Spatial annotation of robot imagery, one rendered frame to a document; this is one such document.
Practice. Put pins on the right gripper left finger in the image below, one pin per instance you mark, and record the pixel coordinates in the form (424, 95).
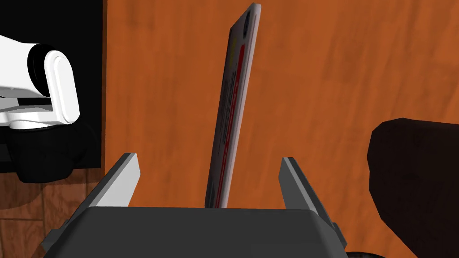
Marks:
(120, 186)

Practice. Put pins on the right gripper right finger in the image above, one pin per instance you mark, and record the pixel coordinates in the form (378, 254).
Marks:
(292, 190)

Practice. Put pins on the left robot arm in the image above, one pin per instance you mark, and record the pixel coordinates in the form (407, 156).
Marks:
(57, 89)

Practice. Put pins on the grey flat remote control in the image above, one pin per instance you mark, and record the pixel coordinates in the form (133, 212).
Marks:
(233, 107)

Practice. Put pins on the orange wooden table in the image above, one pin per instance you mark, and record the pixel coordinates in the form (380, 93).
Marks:
(161, 89)

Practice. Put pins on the dark brown rounded object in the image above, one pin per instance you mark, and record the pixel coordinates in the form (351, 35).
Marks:
(419, 186)

